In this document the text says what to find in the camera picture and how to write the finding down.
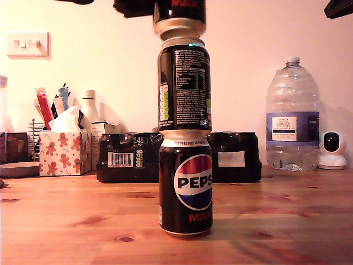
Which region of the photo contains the black Pepsi Max can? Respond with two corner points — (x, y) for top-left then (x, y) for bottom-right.
(157, 38), (212, 132)
(159, 129), (213, 239)
(153, 0), (207, 39)

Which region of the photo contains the black Pepsi Max multipack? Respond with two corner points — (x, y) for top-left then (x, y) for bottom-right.
(96, 131), (262, 183)

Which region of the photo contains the white bottle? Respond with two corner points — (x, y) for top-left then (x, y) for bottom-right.
(79, 89), (101, 132)

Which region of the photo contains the blue packet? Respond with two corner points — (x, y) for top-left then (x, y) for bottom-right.
(57, 87), (69, 110)

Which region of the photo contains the white paper sleeve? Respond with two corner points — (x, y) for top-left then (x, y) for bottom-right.
(52, 98), (67, 116)
(31, 96), (45, 122)

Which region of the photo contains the white tissue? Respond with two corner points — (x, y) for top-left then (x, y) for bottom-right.
(48, 105), (83, 133)

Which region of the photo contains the red chopstick packet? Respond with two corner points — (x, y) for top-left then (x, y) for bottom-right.
(35, 92), (55, 130)

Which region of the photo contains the large clear water bottle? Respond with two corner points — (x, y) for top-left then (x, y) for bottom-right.
(266, 56), (320, 171)

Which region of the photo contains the small white carton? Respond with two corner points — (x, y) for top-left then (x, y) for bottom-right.
(90, 120), (124, 171)

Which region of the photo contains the gingerbread print tissue box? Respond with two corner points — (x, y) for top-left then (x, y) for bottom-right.
(38, 131), (92, 177)

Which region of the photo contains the red patterned box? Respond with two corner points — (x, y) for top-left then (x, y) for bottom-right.
(0, 131), (7, 164)
(6, 131), (28, 163)

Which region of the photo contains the shallow grey dish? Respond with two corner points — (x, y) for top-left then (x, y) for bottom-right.
(0, 162), (40, 178)

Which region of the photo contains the white light switch plate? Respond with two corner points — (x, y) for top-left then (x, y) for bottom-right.
(7, 31), (51, 60)

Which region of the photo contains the small white round camera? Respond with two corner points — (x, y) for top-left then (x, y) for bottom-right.
(318, 131), (347, 170)

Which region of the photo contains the wire utensil holder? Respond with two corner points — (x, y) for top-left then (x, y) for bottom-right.
(27, 118), (46, 163)

